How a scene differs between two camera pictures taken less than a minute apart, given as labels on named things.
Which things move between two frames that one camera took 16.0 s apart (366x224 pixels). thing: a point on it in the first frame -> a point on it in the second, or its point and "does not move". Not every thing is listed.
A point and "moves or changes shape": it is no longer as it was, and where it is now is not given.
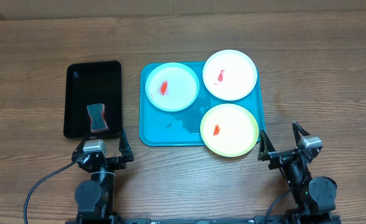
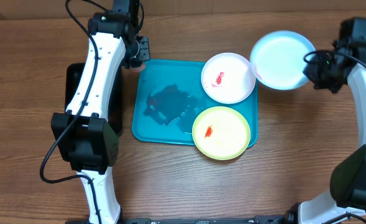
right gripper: x=265 y=148 -> x=310 y=71
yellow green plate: x=228 y=130 moves or changes shape
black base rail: x=280 y=219 does not move
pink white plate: x=230 y=74 does not move
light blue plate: x=172 y=86 -> x=277 y=60
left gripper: x=127 y=155 -> x=144 y=54
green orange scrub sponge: x=96 y=112 moves or changes shape
